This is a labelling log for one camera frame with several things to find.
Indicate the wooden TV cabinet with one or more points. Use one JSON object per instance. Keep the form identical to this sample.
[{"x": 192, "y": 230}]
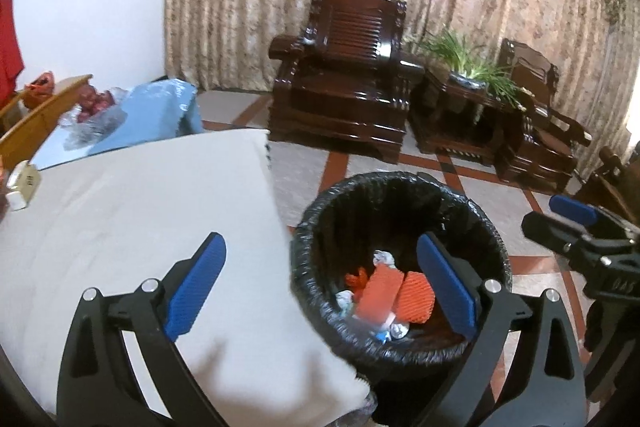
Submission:
[{"x": 22, "y": 133}]

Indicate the grey tablecloth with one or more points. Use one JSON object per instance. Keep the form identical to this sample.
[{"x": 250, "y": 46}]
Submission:
[{"x": 113, "y": 220}]

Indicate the red apples in bowl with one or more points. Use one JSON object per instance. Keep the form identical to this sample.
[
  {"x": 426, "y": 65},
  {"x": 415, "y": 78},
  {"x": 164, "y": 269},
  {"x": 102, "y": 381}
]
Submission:
[{"x": 92, "y": 102}]

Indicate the white tissue box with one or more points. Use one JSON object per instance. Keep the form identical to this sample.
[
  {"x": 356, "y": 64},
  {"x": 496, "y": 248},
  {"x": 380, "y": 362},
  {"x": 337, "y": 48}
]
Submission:
[{"x": 22, "y": 184}]

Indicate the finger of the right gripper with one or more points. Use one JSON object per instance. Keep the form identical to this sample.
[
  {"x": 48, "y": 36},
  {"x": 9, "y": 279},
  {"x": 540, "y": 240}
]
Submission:
[
  {"x": 555, "y": 235},
  {"x": 578, "y": 212}
]

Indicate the dark wooden armchair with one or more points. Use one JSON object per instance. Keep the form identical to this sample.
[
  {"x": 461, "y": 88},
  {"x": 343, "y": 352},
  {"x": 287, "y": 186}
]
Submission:
[
  {"x": 345, "y": 76},
  {"x": 538, "y": 141}
]

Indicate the orange foam net thick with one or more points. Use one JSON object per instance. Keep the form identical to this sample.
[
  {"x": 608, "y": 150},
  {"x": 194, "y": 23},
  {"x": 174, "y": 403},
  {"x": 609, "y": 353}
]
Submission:
[{"x": 416, "y": 299}]

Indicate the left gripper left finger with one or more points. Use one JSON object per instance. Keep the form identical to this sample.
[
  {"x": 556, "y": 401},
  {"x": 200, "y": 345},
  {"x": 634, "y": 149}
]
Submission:
[{"x": 96, "y": 383}]

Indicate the red basket on cabinet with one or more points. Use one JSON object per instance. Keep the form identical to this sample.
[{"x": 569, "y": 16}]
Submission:
[{"x": 38, "y": 91}]

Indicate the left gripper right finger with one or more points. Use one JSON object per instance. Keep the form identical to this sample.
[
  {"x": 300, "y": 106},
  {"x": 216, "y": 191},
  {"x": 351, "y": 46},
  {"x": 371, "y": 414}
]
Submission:
[{"x": 521, "y": 366}]

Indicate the dark wooden side table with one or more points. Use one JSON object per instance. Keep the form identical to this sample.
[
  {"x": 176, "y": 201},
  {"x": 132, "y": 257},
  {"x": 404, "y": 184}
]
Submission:
[{"x": 448, "y": 118}]

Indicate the light blue tablecloth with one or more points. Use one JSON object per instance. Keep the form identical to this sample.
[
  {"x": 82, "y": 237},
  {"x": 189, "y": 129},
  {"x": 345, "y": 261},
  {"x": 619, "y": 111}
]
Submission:
[{"x": 154, "y": 111}]

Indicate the black lined trash bin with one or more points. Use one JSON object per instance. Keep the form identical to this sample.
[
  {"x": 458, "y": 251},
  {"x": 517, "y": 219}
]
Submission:
[{"x": 387, "y": 211}]

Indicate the green potted plant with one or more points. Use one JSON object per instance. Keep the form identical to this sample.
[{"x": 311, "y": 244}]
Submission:
[{"x": 464, "y": 62}]

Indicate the red cloth cover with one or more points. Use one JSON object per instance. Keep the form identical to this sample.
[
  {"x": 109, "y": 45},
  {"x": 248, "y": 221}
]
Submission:
[{"x": 11, "y": 62}]

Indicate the glass fruit bowl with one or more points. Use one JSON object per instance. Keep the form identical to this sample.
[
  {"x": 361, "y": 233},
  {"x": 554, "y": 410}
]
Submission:
[{"x": 92, "y": 121}]

